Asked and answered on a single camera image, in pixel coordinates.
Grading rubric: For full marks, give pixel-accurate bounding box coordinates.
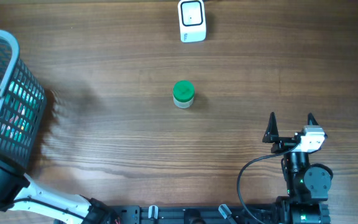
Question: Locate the black right camera cable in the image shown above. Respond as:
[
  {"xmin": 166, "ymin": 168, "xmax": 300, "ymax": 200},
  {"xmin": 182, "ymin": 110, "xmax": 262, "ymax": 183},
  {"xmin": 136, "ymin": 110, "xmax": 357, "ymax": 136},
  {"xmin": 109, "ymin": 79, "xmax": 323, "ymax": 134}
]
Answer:
[{"xmin": 236, "ymin": 142, "xmax": 301, "ymax": 224}]

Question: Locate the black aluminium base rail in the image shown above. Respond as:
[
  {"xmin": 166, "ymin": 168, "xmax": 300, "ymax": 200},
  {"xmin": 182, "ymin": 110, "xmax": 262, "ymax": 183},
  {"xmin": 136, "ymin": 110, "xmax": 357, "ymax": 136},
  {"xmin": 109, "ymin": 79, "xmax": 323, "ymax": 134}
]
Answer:
[{"xmin": 110, "ymin": 203, "xmax": 331, "ymax": 224}]

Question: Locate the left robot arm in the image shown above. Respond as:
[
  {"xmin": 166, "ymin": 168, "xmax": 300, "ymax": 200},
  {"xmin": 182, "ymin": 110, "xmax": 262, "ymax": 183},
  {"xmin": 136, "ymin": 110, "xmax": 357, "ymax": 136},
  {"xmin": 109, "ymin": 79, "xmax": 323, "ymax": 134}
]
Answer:
[{"xmin": 0, "ymin": 161, "xmax": 121, "ymax": 224}]

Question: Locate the green lid plastic jar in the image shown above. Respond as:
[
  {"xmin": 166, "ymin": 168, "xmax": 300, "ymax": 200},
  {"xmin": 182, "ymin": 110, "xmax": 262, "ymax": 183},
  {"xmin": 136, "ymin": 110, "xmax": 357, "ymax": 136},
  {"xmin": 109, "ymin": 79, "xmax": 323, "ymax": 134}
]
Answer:
[{"xmin": 173, "ymin": 80, "xmax": 195, "ymax": 109}]

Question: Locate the white barcode scanner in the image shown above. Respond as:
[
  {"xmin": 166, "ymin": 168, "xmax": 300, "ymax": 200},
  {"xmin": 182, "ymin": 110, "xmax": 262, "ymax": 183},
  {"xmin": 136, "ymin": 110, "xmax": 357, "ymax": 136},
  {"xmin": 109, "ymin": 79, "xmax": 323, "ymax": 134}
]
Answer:
[{"xmin": 178, "ymin": 0, "xmax": 206, "ymax": 43}]

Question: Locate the dark mesh shopping basket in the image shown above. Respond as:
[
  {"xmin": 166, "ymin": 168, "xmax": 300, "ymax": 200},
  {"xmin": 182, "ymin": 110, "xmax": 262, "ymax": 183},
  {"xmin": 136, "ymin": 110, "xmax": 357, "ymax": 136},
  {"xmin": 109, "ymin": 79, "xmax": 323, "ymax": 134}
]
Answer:
[{"xmin": 0, "ymin": 30, "xmax": 47, "ymax": 170}]

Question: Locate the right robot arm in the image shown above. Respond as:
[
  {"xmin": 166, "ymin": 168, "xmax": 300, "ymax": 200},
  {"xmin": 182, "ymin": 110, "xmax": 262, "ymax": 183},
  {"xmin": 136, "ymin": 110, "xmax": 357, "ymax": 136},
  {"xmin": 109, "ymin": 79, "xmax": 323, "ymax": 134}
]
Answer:
[{"xmin": 262, "ymin": 113, "xmax": 333, "ymax": 224}]

